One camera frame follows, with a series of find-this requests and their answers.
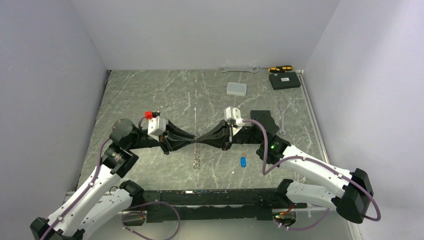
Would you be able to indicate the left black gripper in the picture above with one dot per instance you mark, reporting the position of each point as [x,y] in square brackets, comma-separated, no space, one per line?
[167,144]

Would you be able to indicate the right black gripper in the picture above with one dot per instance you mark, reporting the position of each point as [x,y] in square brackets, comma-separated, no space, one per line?
[221,137]

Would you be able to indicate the blue key tag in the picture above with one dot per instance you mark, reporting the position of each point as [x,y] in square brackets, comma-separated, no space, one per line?
[243,162]

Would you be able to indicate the metal keyring disc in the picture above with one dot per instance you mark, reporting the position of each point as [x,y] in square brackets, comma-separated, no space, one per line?
[196,161]

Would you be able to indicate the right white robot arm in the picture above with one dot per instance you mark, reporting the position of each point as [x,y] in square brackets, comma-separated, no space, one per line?
[348,192]

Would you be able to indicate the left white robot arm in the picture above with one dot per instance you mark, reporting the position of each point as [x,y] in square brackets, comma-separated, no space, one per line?
[83,212]

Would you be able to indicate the black flat phone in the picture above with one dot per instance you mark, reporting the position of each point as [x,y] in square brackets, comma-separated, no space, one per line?
[265,118]

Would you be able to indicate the white plastic box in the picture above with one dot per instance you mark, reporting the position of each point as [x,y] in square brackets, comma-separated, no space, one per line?
[236,89]

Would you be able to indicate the small silver wrench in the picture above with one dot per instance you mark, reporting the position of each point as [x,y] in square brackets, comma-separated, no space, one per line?
[282,130]

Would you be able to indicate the silver open-end wrench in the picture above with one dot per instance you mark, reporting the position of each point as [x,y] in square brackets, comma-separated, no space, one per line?
[252,70]

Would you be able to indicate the black rectangular box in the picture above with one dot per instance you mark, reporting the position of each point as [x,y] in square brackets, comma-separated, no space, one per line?
[286,80]

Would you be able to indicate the yellow black screwdriver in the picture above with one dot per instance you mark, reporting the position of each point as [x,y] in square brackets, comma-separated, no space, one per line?
[280,69]

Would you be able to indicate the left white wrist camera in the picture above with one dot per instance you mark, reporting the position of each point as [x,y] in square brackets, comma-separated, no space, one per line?
[156,123]

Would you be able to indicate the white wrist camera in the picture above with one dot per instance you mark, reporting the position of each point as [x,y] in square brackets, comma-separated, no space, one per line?
[232,116]
[156,123]

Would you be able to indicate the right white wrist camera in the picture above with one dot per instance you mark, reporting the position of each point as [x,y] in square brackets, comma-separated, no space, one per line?
[232,116]

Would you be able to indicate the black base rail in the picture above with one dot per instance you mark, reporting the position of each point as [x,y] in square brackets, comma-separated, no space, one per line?
[157,206]

